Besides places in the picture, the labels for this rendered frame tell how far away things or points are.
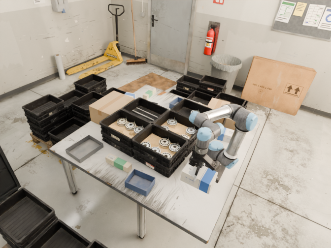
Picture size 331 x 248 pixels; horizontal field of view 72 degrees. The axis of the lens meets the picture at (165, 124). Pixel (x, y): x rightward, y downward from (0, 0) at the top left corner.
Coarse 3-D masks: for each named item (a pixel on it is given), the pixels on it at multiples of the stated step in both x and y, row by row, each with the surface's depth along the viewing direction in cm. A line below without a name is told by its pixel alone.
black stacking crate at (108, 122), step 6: (114, 114) 224; (120, 114) 233; (126, 114) 229; (108, 120) 220; (114, 120) 228; (132, 120) 227; (138, 120) 222; (102, 126) 213; (144, 126) 222; (102, 132) 216; (108, 132) 212; (114, 138) 210; (120, 138) 204; (126, 144) 204; (132, 144) 202
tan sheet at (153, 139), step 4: (148, 136) 215; (152, 136) 215; (156, 136) 215; (144, 140) 210; (152, 140) 211; (156, 140) 211; (152, 144) 206; (156, 144) 207; (160, 148) 203; (168, 148) 204; (164, 152) 199; (168, 152) 200
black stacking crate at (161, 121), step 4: (168, 112) 233; (172, 112) 233; (164, 116) 227; (168, 116) 236; (172, 116) 236; (176, 116) 233; (180, 116) 229; (160, 120) 223; (164, 120) 231; (176, 120) 235; (180, 120) 232; (184, 120) 229; (188, 120) 226; (160, 124) 227; (184, 124) 232; (188, 124) 229; (192, 124) 226; (196, 128) 226; (196, 136) 216; (192, 140) 208; (188, 144) 203; (188, 148) 206
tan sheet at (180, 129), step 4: (164, 124) 231; (180, 124) 232; (172, 128) 227; (176, 128) 227; (180, 128) 227; (184, 128) 228; (176, 132) 222; (180, 132) 222; (184, 132) 223; (188, 136) 218
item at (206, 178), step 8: (184, 168) 146; (192, 168) 146; (200, 168) 146; (208, 168) 147; (184, 176) 145; (200, 176) 141; (208, 176) 142; (216, 176) 145; (192, 184) 145; (200, 184) 141; (208, 184) 137; (208, 192) 141
